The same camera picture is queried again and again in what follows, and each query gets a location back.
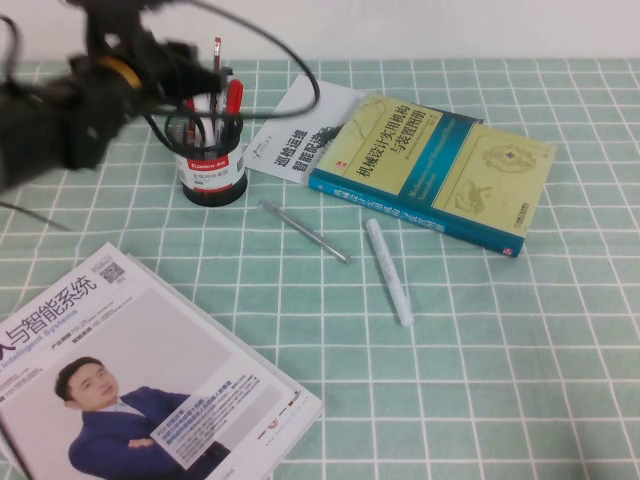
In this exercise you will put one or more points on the black mesh pen holder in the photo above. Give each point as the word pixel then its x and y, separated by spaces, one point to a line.
pixel 210 190

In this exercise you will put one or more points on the white booklet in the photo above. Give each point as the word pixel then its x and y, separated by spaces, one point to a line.
pixel 295 150

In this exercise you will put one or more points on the red pen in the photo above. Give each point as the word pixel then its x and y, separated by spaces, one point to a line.
pixel 236 100
pixel 190 120

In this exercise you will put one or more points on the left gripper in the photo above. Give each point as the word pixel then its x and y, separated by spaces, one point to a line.
pixel 140 75

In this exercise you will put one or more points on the yellow teal hardcover book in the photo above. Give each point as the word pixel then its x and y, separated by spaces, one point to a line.
pixel 450 165

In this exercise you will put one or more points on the gray gel pen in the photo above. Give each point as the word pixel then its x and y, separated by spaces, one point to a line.
pixel 300 227

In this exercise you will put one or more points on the white pen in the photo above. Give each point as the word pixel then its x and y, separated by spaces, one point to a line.
pixel 387 270

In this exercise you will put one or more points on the red black pencil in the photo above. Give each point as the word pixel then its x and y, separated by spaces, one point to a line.
pixel 217 55

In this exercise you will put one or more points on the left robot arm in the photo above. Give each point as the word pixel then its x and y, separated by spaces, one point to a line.
pixel 45 125

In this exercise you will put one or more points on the magazine with man cover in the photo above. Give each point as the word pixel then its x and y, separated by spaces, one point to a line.
pixel 150 325

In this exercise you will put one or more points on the white magazine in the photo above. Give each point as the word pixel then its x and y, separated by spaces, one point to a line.
pixel 300 433

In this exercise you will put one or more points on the green checked tablecloth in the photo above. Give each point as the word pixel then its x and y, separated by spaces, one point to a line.
pixel 500 350

